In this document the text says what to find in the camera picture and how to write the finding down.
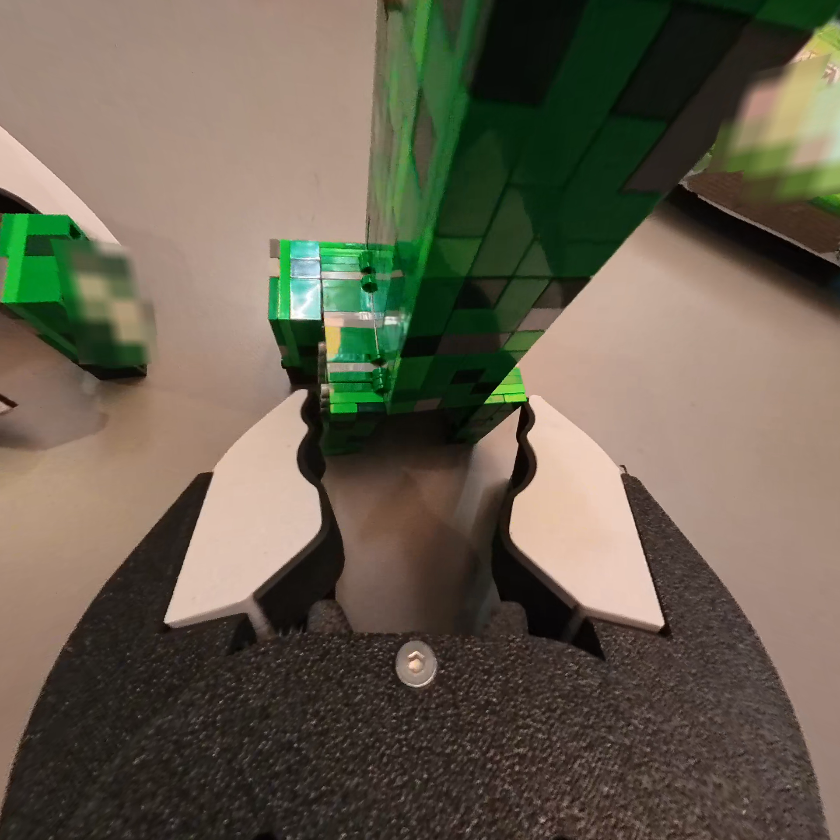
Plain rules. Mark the green cardboard lego box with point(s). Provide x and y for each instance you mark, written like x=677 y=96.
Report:
x=787 y=216

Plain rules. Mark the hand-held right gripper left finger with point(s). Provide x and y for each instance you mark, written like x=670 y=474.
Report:
x=249 y=525

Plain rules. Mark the green lego creeper body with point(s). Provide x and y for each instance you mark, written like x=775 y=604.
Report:
x=492 y=197

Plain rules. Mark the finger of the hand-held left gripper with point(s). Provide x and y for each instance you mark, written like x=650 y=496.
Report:
x=52 y=193

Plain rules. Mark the green lego creeper head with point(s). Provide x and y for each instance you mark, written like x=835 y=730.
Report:
x=23 y=289

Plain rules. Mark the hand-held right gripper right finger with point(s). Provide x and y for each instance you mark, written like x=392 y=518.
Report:
x=577 y=525

